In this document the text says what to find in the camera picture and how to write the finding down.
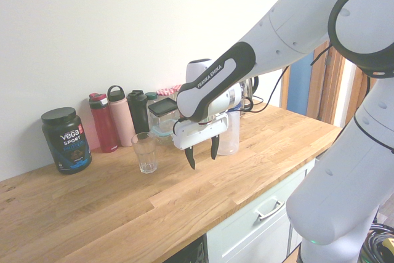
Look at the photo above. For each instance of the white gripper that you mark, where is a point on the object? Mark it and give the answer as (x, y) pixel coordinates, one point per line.
(197, 133)

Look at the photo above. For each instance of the clear plastic pitcher blue lid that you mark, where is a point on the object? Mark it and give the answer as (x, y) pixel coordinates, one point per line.
(231, 143)

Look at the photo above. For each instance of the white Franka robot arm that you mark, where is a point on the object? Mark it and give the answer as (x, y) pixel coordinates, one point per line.
(307, 13)

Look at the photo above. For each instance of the pink water bottle black cap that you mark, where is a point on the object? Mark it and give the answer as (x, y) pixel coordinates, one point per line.
(121, 118)

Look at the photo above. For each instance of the red water bottle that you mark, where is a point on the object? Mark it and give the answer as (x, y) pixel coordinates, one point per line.
(103, 127)

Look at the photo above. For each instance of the glass container teal rim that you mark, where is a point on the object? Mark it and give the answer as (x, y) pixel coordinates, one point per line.
(161, 135)

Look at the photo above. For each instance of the clear faceted drinking glass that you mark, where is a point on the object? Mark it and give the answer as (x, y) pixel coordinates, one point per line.
(144, 155)

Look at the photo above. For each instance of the clear canister black square lid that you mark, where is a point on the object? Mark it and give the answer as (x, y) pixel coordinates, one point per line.
(161, 110)

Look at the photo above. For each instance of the jar with red checkered lid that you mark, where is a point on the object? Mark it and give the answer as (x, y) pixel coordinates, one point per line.
(167, 92)

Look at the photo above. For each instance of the glass jar green lid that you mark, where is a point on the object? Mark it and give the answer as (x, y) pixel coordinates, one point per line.
(151, 97)

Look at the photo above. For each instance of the black shaker bottle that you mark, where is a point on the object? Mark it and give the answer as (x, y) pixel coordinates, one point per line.
(138, 112)

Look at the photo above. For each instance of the glass electric kettle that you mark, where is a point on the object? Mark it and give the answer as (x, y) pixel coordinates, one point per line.
(248, 90)

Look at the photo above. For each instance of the white rounded kitchen appliance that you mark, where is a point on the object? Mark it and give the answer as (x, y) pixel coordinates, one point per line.
(197, 70)

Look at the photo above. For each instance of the pale green cabinet drawer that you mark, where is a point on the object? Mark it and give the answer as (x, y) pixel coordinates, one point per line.
(246, 235)

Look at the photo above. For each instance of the dark built-in appliance front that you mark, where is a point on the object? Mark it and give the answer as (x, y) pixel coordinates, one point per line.
(192, 250)

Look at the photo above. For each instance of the black Vega protein tub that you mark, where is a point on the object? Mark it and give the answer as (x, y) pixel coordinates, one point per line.
(66, 146)

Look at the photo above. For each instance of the yellow power box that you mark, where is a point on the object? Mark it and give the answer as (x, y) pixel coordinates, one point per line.
(388, 247)

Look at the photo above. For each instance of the wooden door frame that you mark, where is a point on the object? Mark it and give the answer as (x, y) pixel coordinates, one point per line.
(331, 90)

